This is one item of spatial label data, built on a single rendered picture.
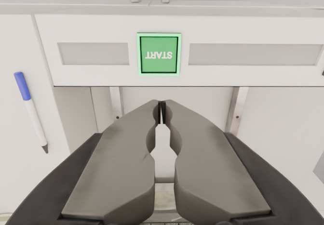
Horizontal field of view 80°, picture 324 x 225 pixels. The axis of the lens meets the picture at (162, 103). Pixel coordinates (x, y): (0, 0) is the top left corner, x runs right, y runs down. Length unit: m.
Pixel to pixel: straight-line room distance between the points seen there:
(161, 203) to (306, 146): 0.43
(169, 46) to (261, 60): 0.13
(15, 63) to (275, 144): 0.59
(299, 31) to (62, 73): 0.32
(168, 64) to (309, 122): 0.44
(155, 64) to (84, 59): 0.10
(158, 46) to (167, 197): 0.43
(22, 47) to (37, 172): 0.23
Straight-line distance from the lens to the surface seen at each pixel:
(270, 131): 0.58
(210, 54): 0.28
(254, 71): 0.31
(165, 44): 0.26
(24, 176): 0.45
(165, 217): 0.75
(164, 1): 0.60
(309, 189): 1.00
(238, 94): 0.45
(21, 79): 0.32
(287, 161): 0.68
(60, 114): 0.33
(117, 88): 0.41
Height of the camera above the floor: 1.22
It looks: 61 degrees down
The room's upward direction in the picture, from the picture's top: 177 degrees clockwise
